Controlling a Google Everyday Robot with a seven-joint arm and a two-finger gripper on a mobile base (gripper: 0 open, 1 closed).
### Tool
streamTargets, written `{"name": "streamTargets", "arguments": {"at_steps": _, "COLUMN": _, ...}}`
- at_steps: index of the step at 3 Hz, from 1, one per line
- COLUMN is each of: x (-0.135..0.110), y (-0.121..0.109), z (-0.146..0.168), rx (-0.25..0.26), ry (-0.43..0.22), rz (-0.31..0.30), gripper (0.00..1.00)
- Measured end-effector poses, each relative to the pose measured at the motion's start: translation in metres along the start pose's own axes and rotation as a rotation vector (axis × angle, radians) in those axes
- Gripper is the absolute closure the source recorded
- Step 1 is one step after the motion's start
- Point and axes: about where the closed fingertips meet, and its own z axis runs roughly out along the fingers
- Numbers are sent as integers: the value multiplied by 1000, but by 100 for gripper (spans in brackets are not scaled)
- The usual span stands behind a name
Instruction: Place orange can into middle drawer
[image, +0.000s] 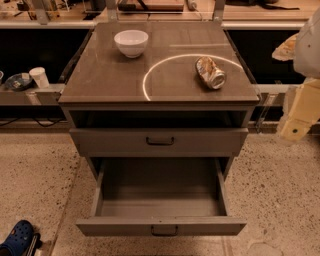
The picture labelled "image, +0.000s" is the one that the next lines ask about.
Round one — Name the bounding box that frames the black floor cable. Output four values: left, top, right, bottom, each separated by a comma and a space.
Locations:
0, 116, 66, 128

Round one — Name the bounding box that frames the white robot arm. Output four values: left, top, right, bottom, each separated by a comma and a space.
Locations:
272, 8, 320, 142

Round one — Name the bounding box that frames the blue clog shoe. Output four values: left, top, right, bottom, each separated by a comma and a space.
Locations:
0, 220, 34, 256

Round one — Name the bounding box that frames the grey drawer cabinet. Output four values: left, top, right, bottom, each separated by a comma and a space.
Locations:
59, 22, 258, 173

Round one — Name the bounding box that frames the dark blue bowl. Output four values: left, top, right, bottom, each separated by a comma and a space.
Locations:
5, 73, 33, 91

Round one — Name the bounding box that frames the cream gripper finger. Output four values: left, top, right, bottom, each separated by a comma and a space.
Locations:
272, 34, 297, 61
277, 87, 312, 142

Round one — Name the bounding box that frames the white ceramic bowl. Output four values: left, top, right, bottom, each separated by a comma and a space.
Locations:
114, 30, 149, 58

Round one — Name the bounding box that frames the black drawer handle upper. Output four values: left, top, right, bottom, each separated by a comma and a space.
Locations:
145, 137, 175, 146

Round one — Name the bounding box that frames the open lower grey drawer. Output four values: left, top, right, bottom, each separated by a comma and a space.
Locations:
77, 158, 246, 236

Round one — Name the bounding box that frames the black drawer handle lower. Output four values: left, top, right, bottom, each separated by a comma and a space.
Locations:
151, 225, 178, 237

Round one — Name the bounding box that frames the crushed orange soda can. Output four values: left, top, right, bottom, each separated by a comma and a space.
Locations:
195, 56, 227, 90

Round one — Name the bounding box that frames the upper grey drawer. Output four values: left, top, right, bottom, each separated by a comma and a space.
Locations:
70, 128, 248, 157

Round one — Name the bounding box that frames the white paper cup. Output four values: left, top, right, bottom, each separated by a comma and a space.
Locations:
29, 67, 49, 88

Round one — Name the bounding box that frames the black drawer handle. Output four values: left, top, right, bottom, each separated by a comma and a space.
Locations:
145, 137, 175, 146
151, 225, 178, 237

